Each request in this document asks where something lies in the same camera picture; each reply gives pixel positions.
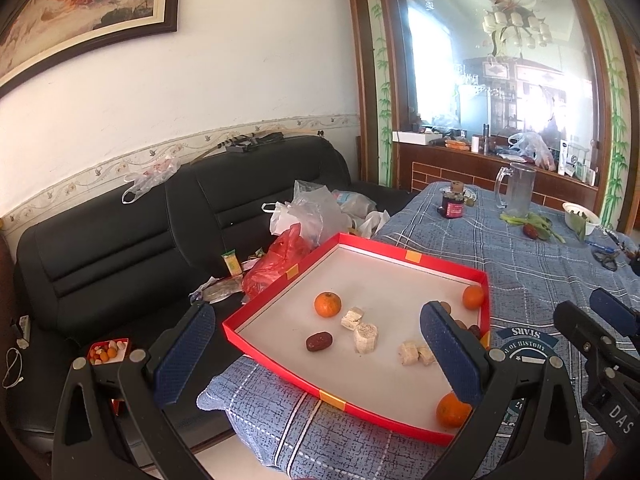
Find blue plaid tablecloth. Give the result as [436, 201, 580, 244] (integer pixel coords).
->
[196, 180, 640, 480]

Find red plastic bag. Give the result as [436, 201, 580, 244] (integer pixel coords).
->
[241, 223, 313, 306]

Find small red box of candies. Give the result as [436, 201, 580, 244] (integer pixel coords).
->
[86, 338, 133, 366]

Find green leaf vegetables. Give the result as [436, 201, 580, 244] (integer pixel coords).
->
[500, 211, 568, 244]

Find white and pink plastic bag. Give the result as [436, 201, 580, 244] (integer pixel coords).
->
[122, 157, 181, 205]

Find black leather sofa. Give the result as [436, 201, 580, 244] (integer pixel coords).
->
[10, 135, 416, 461]

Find small orange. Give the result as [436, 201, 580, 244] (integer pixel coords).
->
[314, 291, 342, 318]
[436, 392, 473, 429]
[461, 285, 486, 310]

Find glass partition window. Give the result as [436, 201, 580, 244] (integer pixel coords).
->
[380, 0, 601, 142]

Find white flat box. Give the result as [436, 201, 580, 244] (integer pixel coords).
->
[392, 130, 438, 147]

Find red shallow box tray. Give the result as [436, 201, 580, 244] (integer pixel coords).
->
[221, 232, 493, 447]

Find black scissors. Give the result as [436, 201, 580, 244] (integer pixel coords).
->
[592, 247, 623, 272]

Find white bowl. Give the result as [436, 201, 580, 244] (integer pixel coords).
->
[562, 201, 602, 237]

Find framed painting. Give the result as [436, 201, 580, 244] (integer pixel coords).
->
[0, 0, 183, 100]

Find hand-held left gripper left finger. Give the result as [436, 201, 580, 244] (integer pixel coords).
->
[51, 301, 217, 480]

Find dark jar with red label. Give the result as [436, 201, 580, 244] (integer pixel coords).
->
[440, 181, 466, 220]

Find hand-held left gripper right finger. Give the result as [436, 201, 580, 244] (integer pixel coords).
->
[419, 301, 586, 480]

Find white cable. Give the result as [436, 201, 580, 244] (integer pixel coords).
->
[2, 347, 26, 390]

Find clear plastic packet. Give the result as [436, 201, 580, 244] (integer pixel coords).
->
[331, 189, 377, 216]

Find clear plastic bag with goods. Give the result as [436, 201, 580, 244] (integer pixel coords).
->
[507, 131, 553, 168]

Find glass pitcher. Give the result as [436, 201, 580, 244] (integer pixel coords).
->
[494, 162, 538, 217]

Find wooden counter cabinet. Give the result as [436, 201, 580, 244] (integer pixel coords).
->
[392, 130, 601, 197]

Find clear crumpled wrapper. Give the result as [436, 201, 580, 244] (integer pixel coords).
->
[189, 276, 246, 306]

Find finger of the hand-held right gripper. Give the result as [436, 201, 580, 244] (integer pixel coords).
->
[552, 301, 626, 376]
[589, 287, 640, 342]

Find crumpled white plastic bag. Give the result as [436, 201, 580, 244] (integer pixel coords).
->
[350, 210, 391, 240]

